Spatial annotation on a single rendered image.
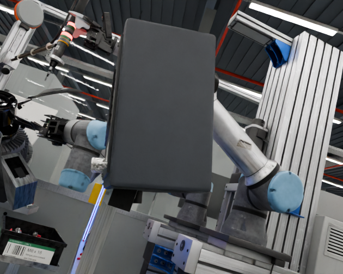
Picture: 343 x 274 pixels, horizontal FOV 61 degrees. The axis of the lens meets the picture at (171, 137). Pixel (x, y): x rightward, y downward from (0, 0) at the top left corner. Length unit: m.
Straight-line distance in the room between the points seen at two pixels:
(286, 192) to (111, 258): 1.25
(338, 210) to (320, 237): 3.74
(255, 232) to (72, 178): 0.57
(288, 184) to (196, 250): 0.32
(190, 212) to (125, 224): 0.55
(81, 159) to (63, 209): 1.09
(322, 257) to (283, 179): 0.55
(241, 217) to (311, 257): 0.45
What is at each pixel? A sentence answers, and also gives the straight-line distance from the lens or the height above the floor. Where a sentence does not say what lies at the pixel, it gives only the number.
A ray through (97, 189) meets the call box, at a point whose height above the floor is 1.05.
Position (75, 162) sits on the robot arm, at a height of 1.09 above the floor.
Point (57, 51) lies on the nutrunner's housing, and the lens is 1.24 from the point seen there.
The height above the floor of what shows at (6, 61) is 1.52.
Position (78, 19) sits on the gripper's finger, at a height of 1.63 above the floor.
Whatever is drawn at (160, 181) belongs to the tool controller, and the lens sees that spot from 0.30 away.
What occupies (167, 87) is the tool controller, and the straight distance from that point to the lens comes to 0.32.
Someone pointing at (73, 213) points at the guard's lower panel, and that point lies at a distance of 1.84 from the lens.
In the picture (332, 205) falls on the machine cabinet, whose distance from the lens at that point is 5.03.
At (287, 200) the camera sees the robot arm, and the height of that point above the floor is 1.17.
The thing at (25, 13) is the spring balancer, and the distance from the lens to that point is 2.00.
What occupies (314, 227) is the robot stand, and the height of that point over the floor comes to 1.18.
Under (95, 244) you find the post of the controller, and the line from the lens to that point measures 0.59.
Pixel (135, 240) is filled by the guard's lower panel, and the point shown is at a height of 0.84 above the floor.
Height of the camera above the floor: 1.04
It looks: 15 degrees up
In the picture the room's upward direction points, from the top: 19 degrees clockwise
